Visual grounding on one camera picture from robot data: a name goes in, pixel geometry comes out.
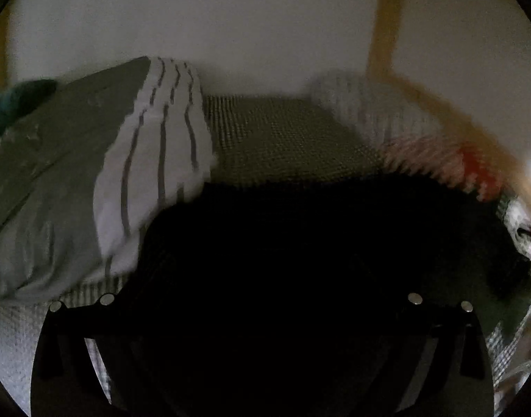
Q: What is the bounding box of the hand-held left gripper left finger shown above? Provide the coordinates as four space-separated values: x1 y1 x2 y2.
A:
30 294 133 417

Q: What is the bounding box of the white quilted bedcover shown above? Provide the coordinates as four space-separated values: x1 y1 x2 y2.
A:
0 276 131 417

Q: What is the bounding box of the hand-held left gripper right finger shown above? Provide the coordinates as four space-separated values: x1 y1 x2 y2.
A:
389 293 496 417

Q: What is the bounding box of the dark garment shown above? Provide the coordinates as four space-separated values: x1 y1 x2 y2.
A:
104 169 531 417

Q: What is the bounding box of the olive woven mat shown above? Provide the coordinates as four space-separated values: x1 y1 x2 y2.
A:
202 95 385 189

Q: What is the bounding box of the white knitted cloth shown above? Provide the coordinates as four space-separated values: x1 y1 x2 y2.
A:
309 72 444 148

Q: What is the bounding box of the pale striped cloth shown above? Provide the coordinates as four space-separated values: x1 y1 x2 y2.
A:
483 282 531 413

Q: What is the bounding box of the teal cloth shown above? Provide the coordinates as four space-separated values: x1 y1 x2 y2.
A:
0 79 59 140

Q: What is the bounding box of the grey white striped garment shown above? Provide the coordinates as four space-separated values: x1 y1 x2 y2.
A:
0 56 218 302

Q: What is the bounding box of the wooden frame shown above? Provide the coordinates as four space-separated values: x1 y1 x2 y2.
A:
365 0 531 227

